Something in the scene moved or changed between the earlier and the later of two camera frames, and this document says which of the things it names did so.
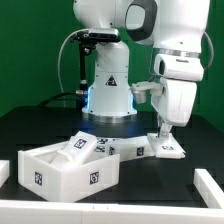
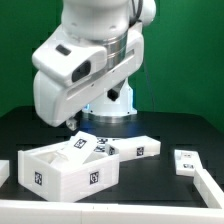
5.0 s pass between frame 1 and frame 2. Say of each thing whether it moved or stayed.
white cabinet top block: stayed
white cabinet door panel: stayed
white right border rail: stayed
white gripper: moved
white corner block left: stayed
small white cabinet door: moved
